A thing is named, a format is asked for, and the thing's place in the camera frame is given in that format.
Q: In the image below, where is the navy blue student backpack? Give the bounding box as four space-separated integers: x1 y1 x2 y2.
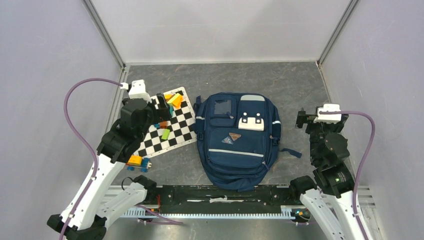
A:
193 92 302 192

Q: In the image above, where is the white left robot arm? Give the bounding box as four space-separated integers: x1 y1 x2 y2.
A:
46 93 172 240

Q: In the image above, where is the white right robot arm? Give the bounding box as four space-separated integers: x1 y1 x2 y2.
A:
288 104 376 240

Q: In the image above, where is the orange brown toy block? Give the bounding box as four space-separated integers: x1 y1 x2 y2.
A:
159 121 169 129

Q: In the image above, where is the orange yellow wedge block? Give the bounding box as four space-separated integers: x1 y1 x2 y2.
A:
164 92 184 109

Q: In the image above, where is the lime green toy block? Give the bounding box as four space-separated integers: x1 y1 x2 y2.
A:
161 128 171 141

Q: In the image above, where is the black white chessboard mat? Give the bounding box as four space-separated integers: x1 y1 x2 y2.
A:
134 87 197 158

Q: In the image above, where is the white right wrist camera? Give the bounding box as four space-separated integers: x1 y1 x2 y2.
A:
313 103 342 124

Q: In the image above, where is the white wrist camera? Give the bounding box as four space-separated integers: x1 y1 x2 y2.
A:
120 79 152 103
313 103 342 124

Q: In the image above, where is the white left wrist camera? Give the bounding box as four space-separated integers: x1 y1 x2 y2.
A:
120 79 152 103

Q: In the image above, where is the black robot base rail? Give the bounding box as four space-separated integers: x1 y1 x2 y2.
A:
140 185 304 215

